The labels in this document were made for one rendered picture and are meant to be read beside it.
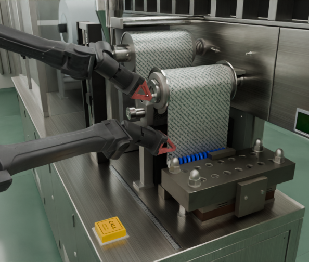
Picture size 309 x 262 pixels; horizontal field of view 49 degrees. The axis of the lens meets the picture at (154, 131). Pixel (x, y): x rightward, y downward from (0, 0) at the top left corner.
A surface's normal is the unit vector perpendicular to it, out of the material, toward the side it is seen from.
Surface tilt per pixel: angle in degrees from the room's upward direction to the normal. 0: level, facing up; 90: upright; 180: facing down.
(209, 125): 91
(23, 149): 36
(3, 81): 90
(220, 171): 0
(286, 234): 90
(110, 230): 0
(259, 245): 90
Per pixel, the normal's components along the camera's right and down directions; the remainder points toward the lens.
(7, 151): 0.53, -0.66
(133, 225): 0.00, -0.93
